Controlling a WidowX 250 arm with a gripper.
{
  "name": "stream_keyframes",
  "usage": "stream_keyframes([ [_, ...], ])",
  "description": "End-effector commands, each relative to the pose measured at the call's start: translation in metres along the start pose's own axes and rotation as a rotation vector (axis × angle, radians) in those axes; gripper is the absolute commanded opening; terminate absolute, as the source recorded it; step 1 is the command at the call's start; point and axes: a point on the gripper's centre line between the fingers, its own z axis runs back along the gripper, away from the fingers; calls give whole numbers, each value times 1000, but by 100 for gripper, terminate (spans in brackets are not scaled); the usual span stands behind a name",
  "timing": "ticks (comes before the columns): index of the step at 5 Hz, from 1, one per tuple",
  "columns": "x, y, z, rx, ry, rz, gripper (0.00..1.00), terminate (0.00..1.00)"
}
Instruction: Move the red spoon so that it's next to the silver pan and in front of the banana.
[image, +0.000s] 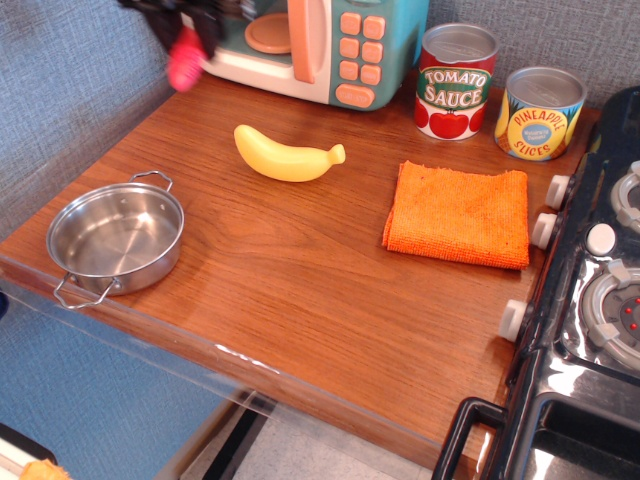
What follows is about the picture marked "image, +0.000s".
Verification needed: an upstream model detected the red handled metal spoon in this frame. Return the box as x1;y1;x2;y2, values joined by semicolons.
167;26;207;92

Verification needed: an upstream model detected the teal toy microwave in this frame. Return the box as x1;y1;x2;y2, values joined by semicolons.
202;1;429;111

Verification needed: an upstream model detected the white stove knob lower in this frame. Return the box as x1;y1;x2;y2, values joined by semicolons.
498;299;528;343

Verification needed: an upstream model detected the white stove knob upper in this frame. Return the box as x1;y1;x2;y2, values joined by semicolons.
545;175;571;210

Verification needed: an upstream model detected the orange folded cloth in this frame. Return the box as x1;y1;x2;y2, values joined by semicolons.
382;161;529;271

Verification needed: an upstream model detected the white stove knob middle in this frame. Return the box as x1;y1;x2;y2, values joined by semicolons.
530;213;557;250

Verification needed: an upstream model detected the white stove knob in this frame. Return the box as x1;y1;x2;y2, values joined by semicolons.
545;175;571;210
530;213;557;250
498;299;528;343

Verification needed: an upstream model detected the black toy stove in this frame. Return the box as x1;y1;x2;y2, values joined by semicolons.
433;87;639;479

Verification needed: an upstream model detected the tomato sauce can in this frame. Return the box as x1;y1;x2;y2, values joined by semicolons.
414;23;499;141

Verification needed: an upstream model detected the pineapple slices can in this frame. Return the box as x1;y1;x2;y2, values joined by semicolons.
494;66;587;162

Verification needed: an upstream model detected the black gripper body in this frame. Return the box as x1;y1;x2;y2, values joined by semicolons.
118;0;258;21

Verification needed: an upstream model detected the yellow toy banana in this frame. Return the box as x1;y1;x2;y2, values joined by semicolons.
234;125;346;183

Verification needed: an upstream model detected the silver metal pan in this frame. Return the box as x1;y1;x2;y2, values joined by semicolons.
46;170;185;310

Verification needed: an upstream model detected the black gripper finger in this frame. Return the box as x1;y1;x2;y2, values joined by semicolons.
192;9;225;59
143;10;183;52

